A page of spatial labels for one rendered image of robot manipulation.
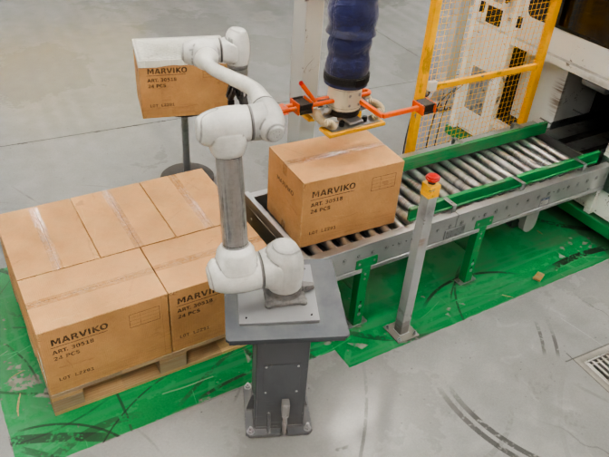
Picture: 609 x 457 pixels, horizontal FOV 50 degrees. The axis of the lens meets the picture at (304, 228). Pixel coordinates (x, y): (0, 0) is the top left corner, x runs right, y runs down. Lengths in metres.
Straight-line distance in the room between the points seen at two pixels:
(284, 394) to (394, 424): 0.61
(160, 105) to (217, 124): 2.18
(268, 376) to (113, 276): 0.91
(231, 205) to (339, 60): 1.02
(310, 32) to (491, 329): 2.11
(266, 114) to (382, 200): 1.33
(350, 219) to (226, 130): 1.32
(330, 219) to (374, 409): 0.99
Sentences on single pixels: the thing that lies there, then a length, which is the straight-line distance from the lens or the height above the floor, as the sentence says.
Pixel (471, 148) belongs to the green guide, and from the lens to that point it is 4.49.
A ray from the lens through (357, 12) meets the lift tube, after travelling 3.04.
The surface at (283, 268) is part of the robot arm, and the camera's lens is 2.58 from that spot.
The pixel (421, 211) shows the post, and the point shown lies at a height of 0.84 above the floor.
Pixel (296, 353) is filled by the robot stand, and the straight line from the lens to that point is 2.89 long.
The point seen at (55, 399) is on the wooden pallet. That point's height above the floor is 0.11.
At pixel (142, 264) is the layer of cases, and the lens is 3.32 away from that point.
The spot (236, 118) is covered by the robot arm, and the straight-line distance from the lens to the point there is 2.33.
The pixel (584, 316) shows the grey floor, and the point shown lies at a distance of 4.30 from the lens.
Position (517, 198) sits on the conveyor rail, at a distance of 4.10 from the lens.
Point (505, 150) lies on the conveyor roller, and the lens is 4.72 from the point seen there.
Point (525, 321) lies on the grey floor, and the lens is 4.11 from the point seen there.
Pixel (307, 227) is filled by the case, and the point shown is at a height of 0.68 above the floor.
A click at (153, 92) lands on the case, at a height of 0.80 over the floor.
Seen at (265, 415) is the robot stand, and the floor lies 0.10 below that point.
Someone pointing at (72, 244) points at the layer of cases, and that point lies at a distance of 3.52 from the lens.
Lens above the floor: 2.62
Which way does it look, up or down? 36 degrees down
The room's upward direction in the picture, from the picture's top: 4 degrees clockwise
